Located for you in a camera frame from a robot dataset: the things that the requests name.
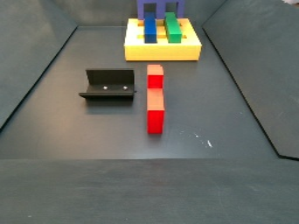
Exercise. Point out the purple cross-shaped block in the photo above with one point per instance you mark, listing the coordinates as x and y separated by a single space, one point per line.
159 7

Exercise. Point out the yellow slotted board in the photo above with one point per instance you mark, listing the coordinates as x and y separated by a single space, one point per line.
140 51

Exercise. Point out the red stepped block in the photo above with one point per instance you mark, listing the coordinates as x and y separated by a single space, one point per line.
155 99

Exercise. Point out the green bar block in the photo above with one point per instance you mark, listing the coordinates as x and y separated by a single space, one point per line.
172 28

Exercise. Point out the blue bar block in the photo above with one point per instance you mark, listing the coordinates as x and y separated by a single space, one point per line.
150 28

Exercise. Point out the black angle bracket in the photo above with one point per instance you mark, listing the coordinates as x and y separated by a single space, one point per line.
110 83

